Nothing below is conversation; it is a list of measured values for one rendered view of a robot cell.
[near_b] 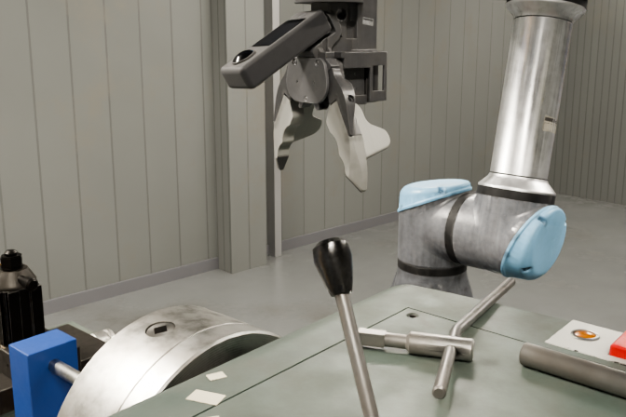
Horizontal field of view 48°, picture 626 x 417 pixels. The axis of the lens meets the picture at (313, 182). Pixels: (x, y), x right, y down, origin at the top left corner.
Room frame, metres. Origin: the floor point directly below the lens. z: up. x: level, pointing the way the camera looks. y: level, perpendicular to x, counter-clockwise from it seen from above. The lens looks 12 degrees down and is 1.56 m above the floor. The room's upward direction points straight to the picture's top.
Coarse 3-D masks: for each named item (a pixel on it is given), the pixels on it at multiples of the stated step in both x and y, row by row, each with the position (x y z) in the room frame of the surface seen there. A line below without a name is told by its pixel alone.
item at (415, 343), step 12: (360, 336) 0.66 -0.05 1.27; (372, 336) 0.66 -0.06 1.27; (384, 336) 0.65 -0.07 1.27; (396, 336) 0.65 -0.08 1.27; (408, 336) 0.65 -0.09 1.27; (420, 336) 0.64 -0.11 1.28; (432, 336) 0.64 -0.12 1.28; (444, 336) 0.64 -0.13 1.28; (408, 348) 0.64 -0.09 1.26; (420, 348) 0.64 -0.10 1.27; (432, 348) 0.63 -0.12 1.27; (456, 348) 0.63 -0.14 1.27; (468, 348) 0.63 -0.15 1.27; (468, 360) 0.63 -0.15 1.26
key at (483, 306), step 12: (504, 288) 0.81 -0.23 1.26; (492, 300) 0.77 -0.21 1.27; (480, 312) 0.73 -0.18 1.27; (456, 324) 0.69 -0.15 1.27; (468, 324) 0.70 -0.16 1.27; (456, 336) 0.66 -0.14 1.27; (444, 348) 0.63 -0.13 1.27; (444, 360) 0.60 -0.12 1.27; (444, 372) 0.57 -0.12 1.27; (444, 384) 0.55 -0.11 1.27; (444, 396) 0.54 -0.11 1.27
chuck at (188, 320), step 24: (168, 312) 0.80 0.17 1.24; (192, 312) 0.81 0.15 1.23; (216, 312) 0.84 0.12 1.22; (120, 336) 0.75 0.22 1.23; (144, 336) 0.75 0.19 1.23; (168, 336) 0.74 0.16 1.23; (96, 360) 0.73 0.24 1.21; (120, 360) 0.72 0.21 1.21; (144, 360) 0.70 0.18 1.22; (96, 384) 0.70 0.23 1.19; (120, 384) 0.69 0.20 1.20; (72, 408) 0.70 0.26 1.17; (96, 408) 0.68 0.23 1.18; (120, 408) 0.66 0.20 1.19
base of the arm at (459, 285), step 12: (408, 264) 1.10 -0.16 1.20; (396, 276) 1.13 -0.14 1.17; (408, 276) 1.10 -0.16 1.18; (420, 276) 1.08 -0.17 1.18; (432, 276) 1.08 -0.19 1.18; (444, 276) 1.08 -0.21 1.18; (456, 276) 1.09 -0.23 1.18; (432, 288) 1.07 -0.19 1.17; (444, 288) 1.08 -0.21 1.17; (456, 288) 1.08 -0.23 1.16; (468, 288) 1.10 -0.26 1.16
